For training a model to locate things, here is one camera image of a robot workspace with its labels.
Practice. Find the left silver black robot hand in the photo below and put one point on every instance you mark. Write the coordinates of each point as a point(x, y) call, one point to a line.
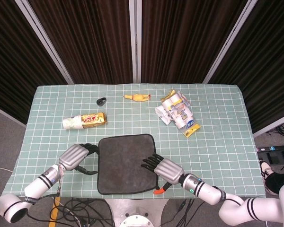
point(72, 157)

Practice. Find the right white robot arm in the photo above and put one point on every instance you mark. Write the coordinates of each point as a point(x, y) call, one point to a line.
point(208, 191)

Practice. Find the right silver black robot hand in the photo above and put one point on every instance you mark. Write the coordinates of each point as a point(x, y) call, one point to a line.
point(169, 171)

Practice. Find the white paper cup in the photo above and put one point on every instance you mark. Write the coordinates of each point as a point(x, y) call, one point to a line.
point(72, 123)

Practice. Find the black power strip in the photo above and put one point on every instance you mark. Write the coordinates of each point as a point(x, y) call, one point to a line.
point(279, 148)

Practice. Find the crumpled silver packet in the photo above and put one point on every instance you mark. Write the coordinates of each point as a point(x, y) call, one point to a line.
point(162, 113)

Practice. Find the dark green-lined cloth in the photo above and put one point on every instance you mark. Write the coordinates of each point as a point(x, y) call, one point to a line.
point(125, 163)

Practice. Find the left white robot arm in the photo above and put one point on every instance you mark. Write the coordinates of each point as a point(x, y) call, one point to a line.
point(38, 184)

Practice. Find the clear pack of white rolls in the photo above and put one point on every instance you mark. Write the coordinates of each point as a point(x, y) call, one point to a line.
point(182, 118)

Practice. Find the yellow floor tape strip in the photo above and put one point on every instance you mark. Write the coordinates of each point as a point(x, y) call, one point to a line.
point(54, 212)

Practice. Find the gold snack pack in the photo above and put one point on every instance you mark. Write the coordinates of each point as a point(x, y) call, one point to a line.
point(94, 119)

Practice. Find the white black sneaker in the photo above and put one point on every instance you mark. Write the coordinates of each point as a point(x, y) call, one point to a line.
point(265, 170)

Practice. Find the yellow rubber chicken toy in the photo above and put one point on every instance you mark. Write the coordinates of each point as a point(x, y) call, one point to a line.
point(137, 97)

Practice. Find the black trouser leg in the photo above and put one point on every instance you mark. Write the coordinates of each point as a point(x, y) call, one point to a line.
point(279, 182)

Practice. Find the green checkered tablecloth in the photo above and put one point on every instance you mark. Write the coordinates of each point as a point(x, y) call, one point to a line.
point(203, 153)

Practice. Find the dark ribbed partition panel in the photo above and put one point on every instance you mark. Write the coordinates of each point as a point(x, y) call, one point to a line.
point(180, 42)
point(269, 59)
point(85, 42)
point(9, 59)

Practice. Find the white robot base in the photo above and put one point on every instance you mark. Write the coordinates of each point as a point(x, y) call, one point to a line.
point(137, 212)

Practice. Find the small black clip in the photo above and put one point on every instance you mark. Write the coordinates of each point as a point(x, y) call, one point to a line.
point(99, 102)

